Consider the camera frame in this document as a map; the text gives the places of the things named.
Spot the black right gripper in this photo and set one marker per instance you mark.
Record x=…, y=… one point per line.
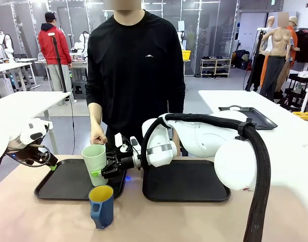
x=124, y=162

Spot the black tray with white disc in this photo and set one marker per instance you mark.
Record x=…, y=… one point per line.
x=259, y=118

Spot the person's left hand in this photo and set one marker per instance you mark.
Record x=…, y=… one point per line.
x=177, y=146

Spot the person's right hand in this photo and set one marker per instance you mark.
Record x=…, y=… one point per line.
x=98, y=136

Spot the yellow bin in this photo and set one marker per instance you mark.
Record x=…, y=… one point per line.
x=186, y=55

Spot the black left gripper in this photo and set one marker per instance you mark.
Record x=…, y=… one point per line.
x=30, y=153

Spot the blue mug yellow inside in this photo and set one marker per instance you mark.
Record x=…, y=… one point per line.
x=101, y=206

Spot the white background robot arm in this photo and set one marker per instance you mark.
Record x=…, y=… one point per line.
x=82, y=44
x=6, y=45

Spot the black clothes on rack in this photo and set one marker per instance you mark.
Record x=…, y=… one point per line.
x=305, y=45

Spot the white desk with legs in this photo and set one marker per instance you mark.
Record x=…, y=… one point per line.
x=25, y=103

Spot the person in black shirt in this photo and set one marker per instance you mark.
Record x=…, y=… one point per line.
x=136, y=75

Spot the tall light green cup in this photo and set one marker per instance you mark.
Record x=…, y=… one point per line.
x=94, y=161

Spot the person in red jacket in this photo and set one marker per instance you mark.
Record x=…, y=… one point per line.
x=54, y=43

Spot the black plastic tray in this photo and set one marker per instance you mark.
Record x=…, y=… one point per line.
x=65, y=181
x=184, y=181

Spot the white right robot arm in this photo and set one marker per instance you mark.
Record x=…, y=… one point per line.
x=206, y=141

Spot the white background desk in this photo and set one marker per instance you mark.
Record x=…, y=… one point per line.
x=10, y=69

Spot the grey step stool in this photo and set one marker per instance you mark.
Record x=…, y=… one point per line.
x=79, y=89

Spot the person's right forearm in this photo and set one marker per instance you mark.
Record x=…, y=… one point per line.
x=95, y=114

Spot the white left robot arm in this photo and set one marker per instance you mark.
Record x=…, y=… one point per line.
x=7, y=141

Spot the white shoe rack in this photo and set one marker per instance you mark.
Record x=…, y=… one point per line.
x=215, y=66

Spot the yellow crate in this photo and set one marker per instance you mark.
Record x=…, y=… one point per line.
x=305, y=116

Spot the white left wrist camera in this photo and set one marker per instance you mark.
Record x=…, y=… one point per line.
x=48, y=126

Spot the black tripod pole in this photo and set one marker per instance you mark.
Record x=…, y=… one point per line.
x=58, y=63

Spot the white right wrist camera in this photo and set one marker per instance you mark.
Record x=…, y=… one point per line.
x=126, y=143

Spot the mannequin in orange clothes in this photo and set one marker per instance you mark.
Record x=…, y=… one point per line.
x=293, y=37

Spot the large white side table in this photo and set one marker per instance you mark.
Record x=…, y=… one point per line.
x=290, y=141

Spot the bare mannequin grey trousers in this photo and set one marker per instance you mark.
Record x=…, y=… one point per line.
x=277, y=50

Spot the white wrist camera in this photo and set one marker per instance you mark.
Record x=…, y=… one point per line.
x=48, y=126
x=126, y=143

